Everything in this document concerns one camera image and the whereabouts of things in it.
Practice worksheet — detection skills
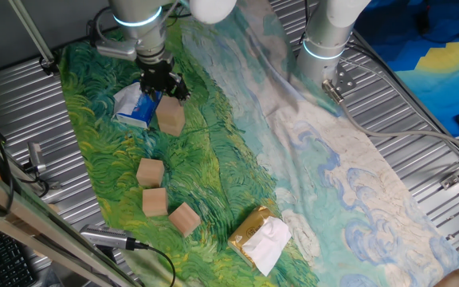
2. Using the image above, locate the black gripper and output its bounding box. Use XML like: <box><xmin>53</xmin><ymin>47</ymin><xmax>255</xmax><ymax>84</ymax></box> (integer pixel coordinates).
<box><xmin>138</xmin><ymin>59</ymin><xmax>191</xmax><ymax>100</ymax></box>

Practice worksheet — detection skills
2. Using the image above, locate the wooden cube block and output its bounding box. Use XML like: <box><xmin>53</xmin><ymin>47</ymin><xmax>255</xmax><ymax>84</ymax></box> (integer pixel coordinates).
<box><xmin>135</xmin><ymin>158</ymin><xmax>166</xmax><ymax>189</ymax></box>
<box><xmin>167</xmin><ymin>202</ymin><xmax>202</xmax><ymax>238</ymax></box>
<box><xmin>155</xmin><ymin>96</ymin><xmax>186</xmax><ymax>125</ymax></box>
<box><xmin>157</xmin><ymin>119</ymin><xmax>186</xmax><ymax>138</ymax></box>
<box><xmin>141</xmin><ymin>187</ymin><xmax>169</xmax><ymax>218</ymax></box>

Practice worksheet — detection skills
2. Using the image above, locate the blue tissue pack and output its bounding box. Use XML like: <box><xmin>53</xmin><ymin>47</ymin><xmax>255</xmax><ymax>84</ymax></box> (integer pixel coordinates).
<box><xmin>112</xmin><ymin>81</ymin><xmax>163</xmax><ymax>130</ymax></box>

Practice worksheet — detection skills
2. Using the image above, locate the grey metal pole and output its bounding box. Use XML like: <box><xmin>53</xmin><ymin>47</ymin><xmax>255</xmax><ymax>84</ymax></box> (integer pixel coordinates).
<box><xmin>7</xmin><ymin>0</ymin><xmax>59</xmax><ymax>77</ymax></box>

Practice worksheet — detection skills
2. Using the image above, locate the gold tissue pack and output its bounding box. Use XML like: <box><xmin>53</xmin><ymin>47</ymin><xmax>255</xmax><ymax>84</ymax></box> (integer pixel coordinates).
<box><xmin>227</xmin><ymin>205</ymin><xmax>293</xmax><ymax>277</ymax></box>

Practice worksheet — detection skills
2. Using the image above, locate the green blue painting print cloth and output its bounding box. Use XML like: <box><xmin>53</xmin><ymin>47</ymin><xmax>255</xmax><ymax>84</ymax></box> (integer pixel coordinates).
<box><xmin>56</xmin><ymin>0</ymin><xmax>459</xmax><ymax>287</ymax></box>

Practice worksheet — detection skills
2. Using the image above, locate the blue mat with yellow sun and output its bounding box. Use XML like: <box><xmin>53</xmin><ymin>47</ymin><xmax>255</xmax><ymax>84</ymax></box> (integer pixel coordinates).
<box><xmin>352</xmin><ymin>0</ymin><xmax>459</xmax><ymax>139</ymax></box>

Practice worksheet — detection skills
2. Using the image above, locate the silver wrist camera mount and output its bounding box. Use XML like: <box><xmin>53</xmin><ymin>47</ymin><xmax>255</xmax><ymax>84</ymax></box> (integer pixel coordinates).
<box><xmin>95</xmin><ymin>38</ymin><xmax>139</xmax><ymax>62</ymax></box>

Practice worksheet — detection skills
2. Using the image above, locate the silver ribbed camera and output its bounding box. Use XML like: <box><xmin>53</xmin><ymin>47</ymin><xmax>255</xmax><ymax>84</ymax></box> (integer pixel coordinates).
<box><xmin>79</xmin><ymin>223</ymin><xmax>150</xmax><ymax>252</ymax></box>

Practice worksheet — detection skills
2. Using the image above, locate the black camera cable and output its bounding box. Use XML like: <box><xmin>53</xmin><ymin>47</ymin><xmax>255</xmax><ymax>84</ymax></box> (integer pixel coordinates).
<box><xmin>146</xmin><ymin>244</ymin><xmax>177</xmax><ymax>287</ymax></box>

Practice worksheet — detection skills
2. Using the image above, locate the aluminium frame bar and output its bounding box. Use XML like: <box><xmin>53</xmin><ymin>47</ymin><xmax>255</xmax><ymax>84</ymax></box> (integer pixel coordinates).
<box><xmin>0</xmin><ymin>158</ymin><xmax>145</xmax><ymax>287</ymax></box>

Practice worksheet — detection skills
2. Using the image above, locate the metal base plate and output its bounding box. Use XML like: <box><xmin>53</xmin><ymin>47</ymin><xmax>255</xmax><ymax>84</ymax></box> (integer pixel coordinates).
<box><xmin>331</xmin><ymin>63</ymin><xmax>358</xmax><ymax>96</ymax></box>

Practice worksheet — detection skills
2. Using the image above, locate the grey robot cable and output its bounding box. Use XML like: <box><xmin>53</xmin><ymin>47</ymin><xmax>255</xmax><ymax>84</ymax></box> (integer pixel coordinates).
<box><xmin>320</xmin><ymin>78</ymin><xmax>459</xmax><ymax>160</ymax></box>

